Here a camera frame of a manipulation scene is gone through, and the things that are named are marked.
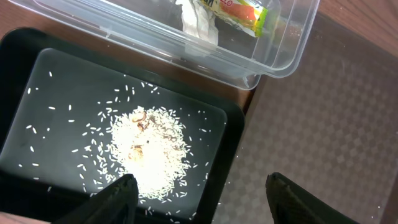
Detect black plastic waste tray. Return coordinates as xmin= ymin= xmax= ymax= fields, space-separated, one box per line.
xmin=1 ymin=28 xmax=244 ymax=223

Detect green orange snack wrapper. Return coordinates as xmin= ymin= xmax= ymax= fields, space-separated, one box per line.
xmin=200 ymin=0 xmax=268 ymax=37

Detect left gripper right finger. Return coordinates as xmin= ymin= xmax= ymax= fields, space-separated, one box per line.
xmin=266 ymin=172 xmax=358 ymax=224

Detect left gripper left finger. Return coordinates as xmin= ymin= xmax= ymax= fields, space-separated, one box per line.
xmin=53 ymin=174 xmax=139 ymax=224

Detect white tissue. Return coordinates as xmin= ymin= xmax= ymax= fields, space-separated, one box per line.
xmin=175 ymin=0 xmax=218 ymax=45

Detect brown plastic serving tray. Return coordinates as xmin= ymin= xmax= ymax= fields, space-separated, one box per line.
xmin=213 ymin=16 xmax=397 ymax=223

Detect clear plastic waste bin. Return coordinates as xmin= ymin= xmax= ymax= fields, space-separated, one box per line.
xmin=17 ymin=0 xmax=319 ymax=90

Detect white rice pile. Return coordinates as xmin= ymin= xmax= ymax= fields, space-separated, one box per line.
xmin=17 ymin=71 xmax=212 ymax=223

